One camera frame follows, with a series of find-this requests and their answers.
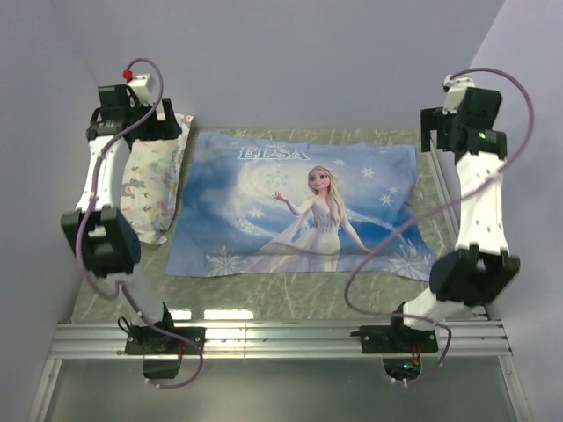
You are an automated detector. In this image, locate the pink pillowcase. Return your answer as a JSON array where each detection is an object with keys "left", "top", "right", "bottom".
[{"left": 166, "top": 132, "right": 433, "bottom": 281}]

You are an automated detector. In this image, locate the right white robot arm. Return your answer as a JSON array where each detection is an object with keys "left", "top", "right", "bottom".
[{"left": 387, "top": 78, "right": 520, "bottom": 352}]

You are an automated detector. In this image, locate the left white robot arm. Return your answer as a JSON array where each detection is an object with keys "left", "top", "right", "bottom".
[{"left": 60, "top": 75, "right": 181, "bottom": 353}]

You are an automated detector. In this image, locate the white patterned pillow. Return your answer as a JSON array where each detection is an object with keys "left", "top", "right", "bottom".
[{"left": 121, "top": 113, "right": 194, "bottom": 245}]

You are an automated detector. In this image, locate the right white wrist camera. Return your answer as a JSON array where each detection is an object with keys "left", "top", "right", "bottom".
[{"left": 442, "top": 75, "right": 476, "bottom": 115}]

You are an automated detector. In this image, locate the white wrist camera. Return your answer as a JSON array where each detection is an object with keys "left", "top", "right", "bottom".
[
  {"left": 122, "top": 69, "right": 155, "bottom": 106},
  {"left": 442, "top": 75, "right": 476, "bottom": 115}
]

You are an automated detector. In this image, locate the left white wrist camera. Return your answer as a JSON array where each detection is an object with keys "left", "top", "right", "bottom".
[{"left": 122, "top": 69, "right": 155, "bottom": 106}]

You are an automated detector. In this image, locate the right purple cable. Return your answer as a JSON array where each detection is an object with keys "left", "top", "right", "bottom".
[{"left": 345, "top": 67, "right": 537, "bottom": 383}]

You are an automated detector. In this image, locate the purple cable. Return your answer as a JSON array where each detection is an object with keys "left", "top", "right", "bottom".
[
  {"left": 345, "top": 67, "right": 537, "bottom": 383},
  {"left": 75, "top": 57, "right": 206, "bottom": 390}
]

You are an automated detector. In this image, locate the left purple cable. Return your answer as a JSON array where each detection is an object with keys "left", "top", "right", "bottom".
[{"left": 75, "top": 57, "right": 206, "bottom": 390}]

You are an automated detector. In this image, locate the aluminium mounting rail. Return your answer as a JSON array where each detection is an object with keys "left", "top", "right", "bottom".
[{"left": 48, "top": 319, "right": 512, "bottom": 360}]

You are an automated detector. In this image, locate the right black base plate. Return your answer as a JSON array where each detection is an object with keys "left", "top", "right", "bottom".
[{"left": 350, "top": 325, "right": 438, "bottom": 354}]

